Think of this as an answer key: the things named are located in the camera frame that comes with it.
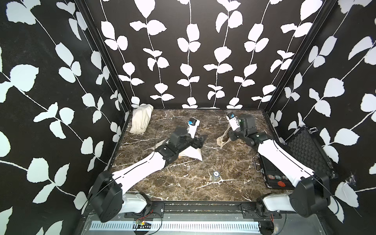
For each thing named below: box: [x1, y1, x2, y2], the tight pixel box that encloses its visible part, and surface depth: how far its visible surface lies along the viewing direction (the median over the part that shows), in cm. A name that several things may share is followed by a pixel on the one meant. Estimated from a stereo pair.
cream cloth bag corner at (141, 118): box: [129, 103, 154, 135], surface depth 109 cm
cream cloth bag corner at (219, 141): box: [216, 126, 232, 148], surface depth 88 cm
